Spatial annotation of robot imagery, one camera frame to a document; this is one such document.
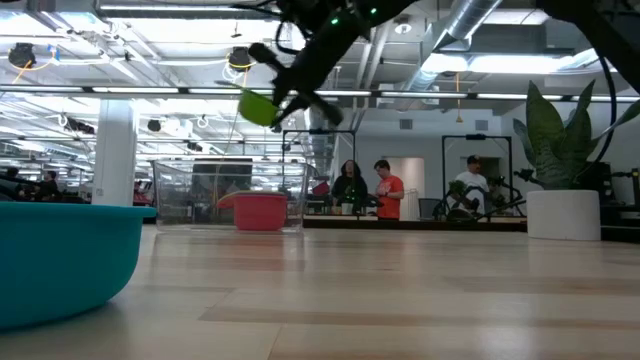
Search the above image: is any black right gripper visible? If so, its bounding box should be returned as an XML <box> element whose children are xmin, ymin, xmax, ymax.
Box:
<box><xmin>248</xmin><ymin>8</ymin><xmax>382</xmax><ymax>130</ymax></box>

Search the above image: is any green measuring cup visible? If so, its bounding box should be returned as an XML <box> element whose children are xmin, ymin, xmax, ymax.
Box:
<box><xmin>237</xmin><ymin>88</ymin><xmax>281</xmax><ymax>128</ymax></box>

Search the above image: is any red measuring cup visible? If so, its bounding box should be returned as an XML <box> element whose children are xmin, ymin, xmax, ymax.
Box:
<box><xmin>215</xmin><ymin>192</ymin><xmax>290</xmax><ymax>232</ymax></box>

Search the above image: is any cyan blue measuring cup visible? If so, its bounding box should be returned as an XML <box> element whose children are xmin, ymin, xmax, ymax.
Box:
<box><xmin>0</xmin><ymin>202</ymin><xmax>159</xmax><ymax>331</ymax></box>

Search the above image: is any clear plastic basket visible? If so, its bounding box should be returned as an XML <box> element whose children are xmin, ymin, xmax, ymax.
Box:
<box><xmin>152</xmin><ymin>159</ymin><xmax>309</xmax><ymax>234</ymax></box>

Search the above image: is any person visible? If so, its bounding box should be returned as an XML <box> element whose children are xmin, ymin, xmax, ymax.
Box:
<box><xmin>37</xmin><ymin>170</ymin><xmax>64</xmax><ymax>203</ymax></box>
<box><xmin>452</xmin><ymin>154</ymin><xmax>491</xmax><ymax>211</ymax></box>
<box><xmin>373</xmin><ymin>159</ymin><xmax>405</xmax><ymax>221</ymax></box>
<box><xmin>0</xmin><ymin>167</ymin><xmax>24</xmax><ymax>202</ymax></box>
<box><xmin>330</xmin><ymin>159</ymin><xmax>370</xmax><ymax>215</ymax></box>

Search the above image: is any white square pillar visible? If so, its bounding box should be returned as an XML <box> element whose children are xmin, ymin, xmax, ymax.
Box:
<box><xmin>91</xmin><ymin>98</ymin><xmax>139</xmax><ymax>207</ymax></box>

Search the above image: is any dark background table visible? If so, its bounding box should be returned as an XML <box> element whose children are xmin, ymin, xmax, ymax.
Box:
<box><xmin>302</xmin><ymin>213</ymin><xmax>529</xmax><ymax>232</ymax></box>

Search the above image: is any artificial green snake plant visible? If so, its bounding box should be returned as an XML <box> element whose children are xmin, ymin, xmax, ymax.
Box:
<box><xmin>512</xmin><ymin>79</ymin><xmax>640</xmax><ymax>191</ymax></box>

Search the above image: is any white plant pot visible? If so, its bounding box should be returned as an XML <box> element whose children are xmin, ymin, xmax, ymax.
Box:
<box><xmin>525</xmin><ymin>189</ymin><xmax>602</xmax><ymax>242</ymax></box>

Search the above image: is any black background equipment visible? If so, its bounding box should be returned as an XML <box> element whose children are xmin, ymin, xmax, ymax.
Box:
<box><xmin>597</xmin><ymin>162</ymin><xmax>640</xmax><ymax>242</ymax></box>

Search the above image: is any black gantry frame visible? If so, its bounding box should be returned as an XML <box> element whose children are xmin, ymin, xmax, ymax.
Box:
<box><xmin>441</xmin><ymin>133</ymin><xmax>514</xmax><ymax>201</ymax></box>
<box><xmin>281</xmin><ymin>128</ymin><xmax>357</xmax><ymax>201</ymax></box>

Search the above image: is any black ceiling cord reel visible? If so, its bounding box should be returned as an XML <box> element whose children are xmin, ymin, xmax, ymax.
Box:
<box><xmin>7</xmin><ymin>42</ymin><xmax>37</xmax><ymax>69</ymax></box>
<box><xmin>228</xmin><ymin>46</ymin><xmax>254</xmax><ymax>72</ymax></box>

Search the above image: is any silver ventilation duct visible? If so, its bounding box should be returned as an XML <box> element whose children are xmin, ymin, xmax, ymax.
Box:
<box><xmin>399</xmin><ymin>0</ymin><xmax>504</xmax><ymax>94</ymax></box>

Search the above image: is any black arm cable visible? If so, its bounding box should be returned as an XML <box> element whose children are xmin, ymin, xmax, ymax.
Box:
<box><xmin>593</xmin><ymin>49</ymin><xmax>618</xmax><ymax>166</ymax></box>

